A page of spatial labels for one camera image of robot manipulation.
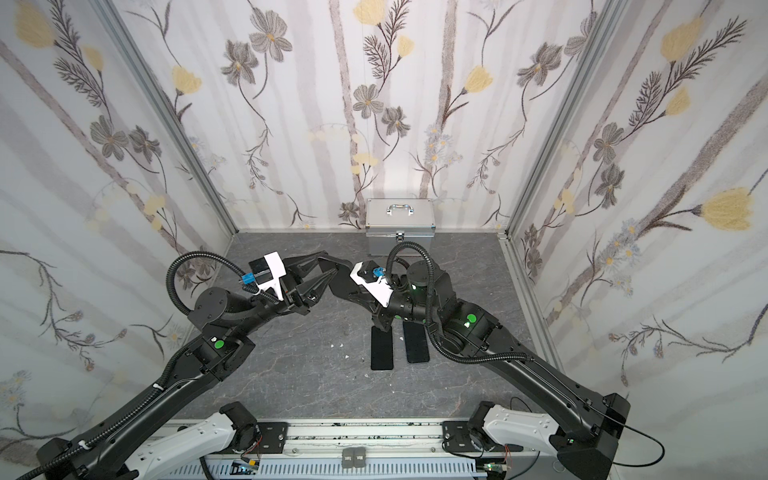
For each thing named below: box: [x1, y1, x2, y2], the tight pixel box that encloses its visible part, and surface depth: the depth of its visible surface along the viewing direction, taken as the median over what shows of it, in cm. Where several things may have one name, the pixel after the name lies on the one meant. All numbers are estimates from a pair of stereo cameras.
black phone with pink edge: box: [371, 326, 394, 370], surface depth 90 cm
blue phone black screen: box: [403, 320, 430, 363], surface depth 90 cm
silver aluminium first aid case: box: [366, 198, 436, 257], surface depth 108 cm
